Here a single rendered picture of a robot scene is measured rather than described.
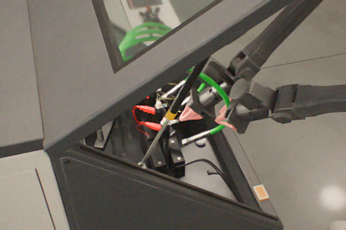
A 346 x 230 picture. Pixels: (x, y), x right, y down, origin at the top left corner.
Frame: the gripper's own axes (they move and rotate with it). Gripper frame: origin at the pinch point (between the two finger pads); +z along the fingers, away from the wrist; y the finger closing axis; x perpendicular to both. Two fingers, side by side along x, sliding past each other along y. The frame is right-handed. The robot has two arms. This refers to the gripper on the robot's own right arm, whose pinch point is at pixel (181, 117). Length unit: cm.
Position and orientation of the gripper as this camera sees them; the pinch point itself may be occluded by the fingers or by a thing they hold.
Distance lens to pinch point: 149.5
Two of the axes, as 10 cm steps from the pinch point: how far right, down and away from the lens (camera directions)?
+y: -7.1, -5.0, -5.0
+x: 0.2, 6.9, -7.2
